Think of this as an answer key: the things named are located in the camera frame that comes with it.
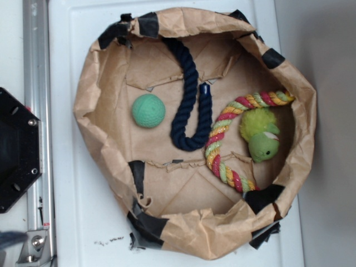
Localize aluminium extrusion rail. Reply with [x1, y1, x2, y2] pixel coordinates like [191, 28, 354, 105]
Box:
[23, 1, 57, 266]

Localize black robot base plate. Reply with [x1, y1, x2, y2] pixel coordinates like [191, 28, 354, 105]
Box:
[1, 87, 42, 214]

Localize green plush bird toy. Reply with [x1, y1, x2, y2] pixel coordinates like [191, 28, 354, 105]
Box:
[240, 108, 280, 163]

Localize green rubber ball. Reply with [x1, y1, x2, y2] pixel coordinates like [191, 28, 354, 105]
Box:
[131, 94, 166, 128]

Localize metal corner bracket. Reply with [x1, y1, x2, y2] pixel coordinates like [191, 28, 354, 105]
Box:
[16, 230, 51, 266]

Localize navy blue rope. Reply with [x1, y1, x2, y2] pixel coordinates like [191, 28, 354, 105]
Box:
[161, 37, 214, 152]

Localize multicolour braided rope toy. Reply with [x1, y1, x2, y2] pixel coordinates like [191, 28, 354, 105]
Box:
[205, 91, 295, 192]

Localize brown paper bag bin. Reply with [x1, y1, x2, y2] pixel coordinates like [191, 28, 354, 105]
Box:
[73, 7, 317, 260]

